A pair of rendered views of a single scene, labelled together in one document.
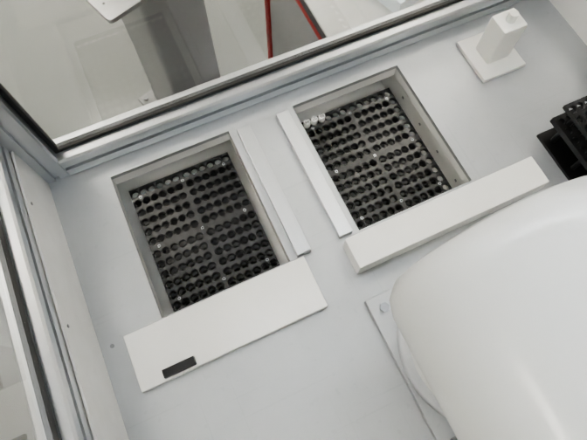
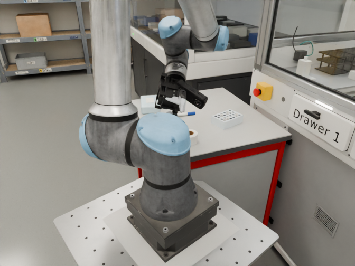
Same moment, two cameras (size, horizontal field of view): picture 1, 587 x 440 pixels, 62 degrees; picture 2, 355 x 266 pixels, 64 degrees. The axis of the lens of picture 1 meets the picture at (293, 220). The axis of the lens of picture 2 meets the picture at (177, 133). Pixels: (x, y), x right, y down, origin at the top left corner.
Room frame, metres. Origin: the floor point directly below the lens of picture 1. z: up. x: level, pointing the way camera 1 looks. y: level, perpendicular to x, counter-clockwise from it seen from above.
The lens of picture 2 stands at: (1.03, 0.96, 1.37)
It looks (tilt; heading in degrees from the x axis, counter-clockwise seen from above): 30 degrees down; 275
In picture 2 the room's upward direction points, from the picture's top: straight up
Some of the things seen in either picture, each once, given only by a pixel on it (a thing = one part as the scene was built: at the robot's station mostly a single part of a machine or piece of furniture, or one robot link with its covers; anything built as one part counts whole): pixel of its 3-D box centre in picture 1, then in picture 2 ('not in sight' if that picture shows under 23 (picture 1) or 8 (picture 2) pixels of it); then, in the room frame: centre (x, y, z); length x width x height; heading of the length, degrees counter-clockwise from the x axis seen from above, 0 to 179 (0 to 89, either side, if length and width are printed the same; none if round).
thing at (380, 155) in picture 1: (371, 163); not in sight; (0.40, -0.14, 0.87); 0.22 x 0.18 x 0.06; 26
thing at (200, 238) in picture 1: (205, 234); not in sight; (0.26, 0.15, 0.87); 0.22 x 0.18 x 0.06; 26
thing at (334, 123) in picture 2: not in sight; (317, 120); (0.58, -0.05, 0.87); 0.29 x 0.02 x 0.11; 116
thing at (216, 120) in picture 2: not in sight; (227, 119); (0.90, -0.22, 0.78); 0.12 x 0.08 x 0.04; 42
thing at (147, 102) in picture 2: not in sight; (150, 104); (1.29, -0.35, 0.78); 0.15 x 0.10 x 0.04; 103
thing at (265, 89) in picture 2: not in sight; (262, 91); (0.73, -0.34, 0.88); 0.07 x 0.05 x 0.07; 116
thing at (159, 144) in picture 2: not in sight; (162, 145); (1.12, 0.41, 1.02); 0.13 x 0.12 x 0.14; 164
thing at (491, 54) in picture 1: (500, 35); not in sight; (0.57, -0.34, 1.00); 0.09 x 0.08 x 0.10; 26
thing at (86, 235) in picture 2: not in sight; (162, 241); (1.12, 0.42, 0.70); 0.45 x 0.44 x 0.12; 44
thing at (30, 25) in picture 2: not in sight; (34, 25); (3.44, -3.13, 0.72); 0.41 x 0.32 x 0.28; 24
